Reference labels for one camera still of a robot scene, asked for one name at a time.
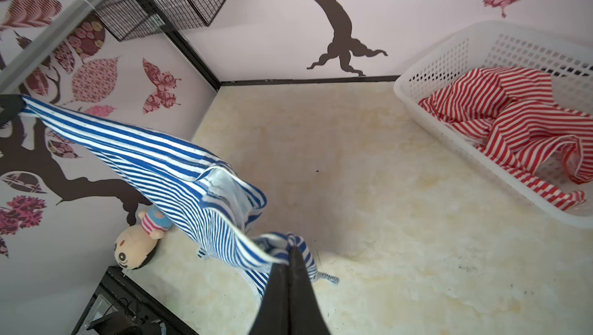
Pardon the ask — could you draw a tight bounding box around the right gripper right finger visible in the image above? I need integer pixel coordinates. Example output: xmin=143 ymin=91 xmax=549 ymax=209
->
xmin=289 ymin=246 xmax=330 ymax=335

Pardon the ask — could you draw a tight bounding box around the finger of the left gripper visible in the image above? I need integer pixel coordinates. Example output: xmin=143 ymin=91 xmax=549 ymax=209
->
xmin=0 ymin=95 xmax=25 ymax=126

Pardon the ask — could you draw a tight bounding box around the plush doll head toy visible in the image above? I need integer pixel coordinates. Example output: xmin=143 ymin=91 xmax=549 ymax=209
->
xmin=114 ymin=205 xmax=173 ymax=270

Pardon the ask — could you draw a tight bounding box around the blue white striped tank top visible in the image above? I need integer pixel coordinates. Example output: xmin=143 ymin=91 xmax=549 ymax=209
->
xmin=22 ymin=96 xmax=340 ymax=296

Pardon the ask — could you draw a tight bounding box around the black wire mesh basket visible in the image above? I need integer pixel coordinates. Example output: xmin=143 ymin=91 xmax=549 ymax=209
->
xmin=93 ymin=0 xmax=226 ymax=41

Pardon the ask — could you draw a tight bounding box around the white plastic laundry basket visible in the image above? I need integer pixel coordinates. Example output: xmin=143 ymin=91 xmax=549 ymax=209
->
xmin=394 ymin=21 xmax=592 ymax=229

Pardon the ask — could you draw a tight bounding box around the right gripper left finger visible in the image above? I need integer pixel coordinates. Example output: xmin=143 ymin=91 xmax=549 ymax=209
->
xmin=250 ymin=264 xmax=290 ymax=335

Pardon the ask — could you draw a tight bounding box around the red white striped tank top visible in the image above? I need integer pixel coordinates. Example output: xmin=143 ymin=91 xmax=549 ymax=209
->
xmin=419 ymin=68 xmax=592 ymax=211

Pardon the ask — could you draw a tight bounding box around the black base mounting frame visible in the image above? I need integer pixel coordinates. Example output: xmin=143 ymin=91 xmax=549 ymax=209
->
xmin=72 ymin=266 xmax=196 ymax=334

